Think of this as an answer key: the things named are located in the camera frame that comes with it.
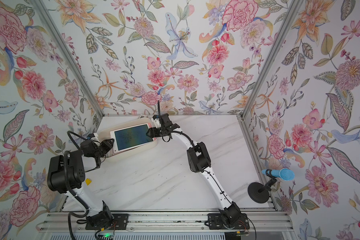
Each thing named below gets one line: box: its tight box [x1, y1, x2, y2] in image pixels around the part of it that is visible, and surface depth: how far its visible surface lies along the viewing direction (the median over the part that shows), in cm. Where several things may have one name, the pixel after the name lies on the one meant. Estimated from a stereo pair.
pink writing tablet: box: [109, 123, 157, 156], surface depth 103 cm
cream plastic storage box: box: [98, 117, 158, 158], surface depth 103 cm
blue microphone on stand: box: [247, 168, 295, 204], surface depth 82 cm
